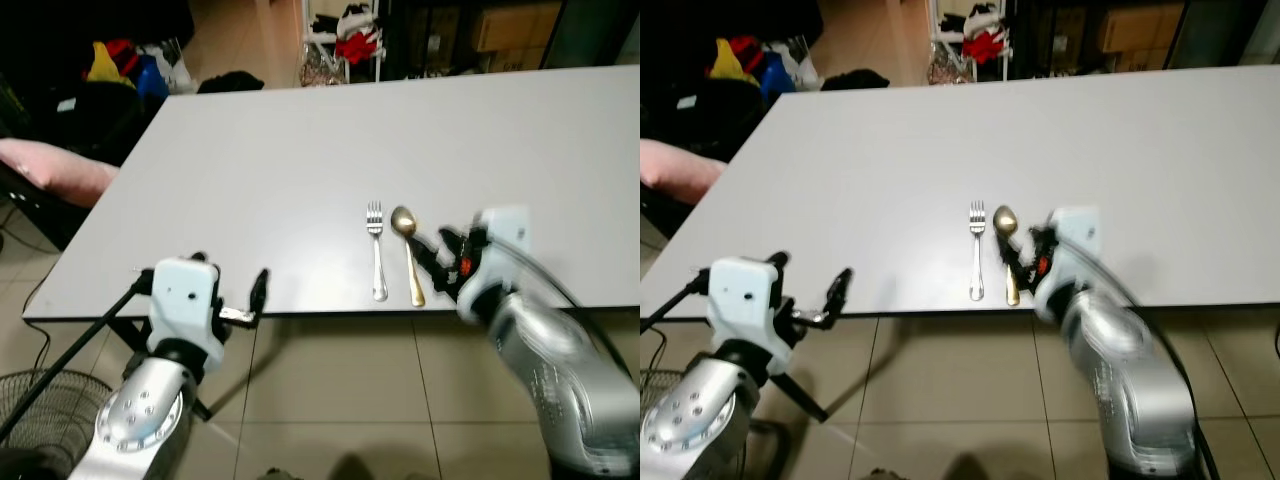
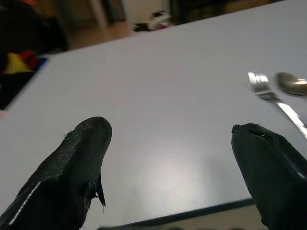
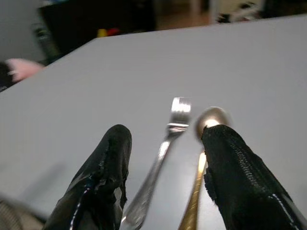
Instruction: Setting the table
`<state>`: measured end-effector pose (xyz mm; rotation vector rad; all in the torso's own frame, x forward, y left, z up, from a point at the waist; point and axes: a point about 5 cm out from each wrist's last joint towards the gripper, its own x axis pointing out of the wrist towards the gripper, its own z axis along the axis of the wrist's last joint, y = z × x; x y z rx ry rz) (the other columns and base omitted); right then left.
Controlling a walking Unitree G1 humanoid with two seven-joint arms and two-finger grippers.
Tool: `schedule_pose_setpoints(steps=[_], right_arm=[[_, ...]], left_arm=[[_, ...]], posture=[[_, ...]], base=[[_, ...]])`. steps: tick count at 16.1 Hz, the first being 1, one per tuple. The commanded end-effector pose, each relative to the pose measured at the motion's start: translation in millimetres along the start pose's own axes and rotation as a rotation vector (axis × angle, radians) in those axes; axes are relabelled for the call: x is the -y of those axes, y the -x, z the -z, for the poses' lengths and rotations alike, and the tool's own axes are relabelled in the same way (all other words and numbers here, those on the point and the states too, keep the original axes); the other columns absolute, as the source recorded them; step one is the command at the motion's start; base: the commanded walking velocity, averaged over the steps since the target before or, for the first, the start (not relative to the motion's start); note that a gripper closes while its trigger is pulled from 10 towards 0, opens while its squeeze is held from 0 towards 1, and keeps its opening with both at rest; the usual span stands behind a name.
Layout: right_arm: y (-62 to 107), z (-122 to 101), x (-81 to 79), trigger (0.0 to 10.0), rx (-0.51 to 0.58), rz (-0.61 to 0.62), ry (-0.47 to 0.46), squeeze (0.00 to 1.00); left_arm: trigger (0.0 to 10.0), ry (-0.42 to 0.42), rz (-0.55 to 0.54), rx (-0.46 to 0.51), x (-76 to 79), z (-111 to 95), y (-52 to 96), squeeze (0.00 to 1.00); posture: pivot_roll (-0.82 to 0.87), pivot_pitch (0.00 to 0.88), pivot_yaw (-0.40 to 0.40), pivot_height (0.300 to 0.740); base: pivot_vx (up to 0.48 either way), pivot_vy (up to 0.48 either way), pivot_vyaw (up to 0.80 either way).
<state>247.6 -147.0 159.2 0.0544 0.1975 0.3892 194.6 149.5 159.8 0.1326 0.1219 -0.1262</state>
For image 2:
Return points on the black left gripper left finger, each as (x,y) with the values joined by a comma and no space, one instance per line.
(64,172)

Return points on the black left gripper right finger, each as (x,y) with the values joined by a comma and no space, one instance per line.
(271,172)

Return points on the silver metal fork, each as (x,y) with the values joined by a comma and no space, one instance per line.
(266,92)

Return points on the silver metal spoon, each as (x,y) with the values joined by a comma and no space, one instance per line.
(291,84)

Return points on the yellow red blue cloth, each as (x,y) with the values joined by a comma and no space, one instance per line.
(21,62)

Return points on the dark chair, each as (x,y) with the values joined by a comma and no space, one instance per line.
(26,26)

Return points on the black and white plush toy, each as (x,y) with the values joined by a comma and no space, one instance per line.
(153,21)

